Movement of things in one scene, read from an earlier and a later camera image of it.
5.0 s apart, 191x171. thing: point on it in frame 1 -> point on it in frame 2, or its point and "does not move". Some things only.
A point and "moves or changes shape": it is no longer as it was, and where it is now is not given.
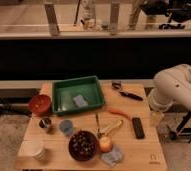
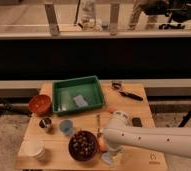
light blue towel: x=113 y=157 moves or changes shape
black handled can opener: x=117 y=85 does not move
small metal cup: x=45 y=122 does not move
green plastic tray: x=76 y=94 does not move
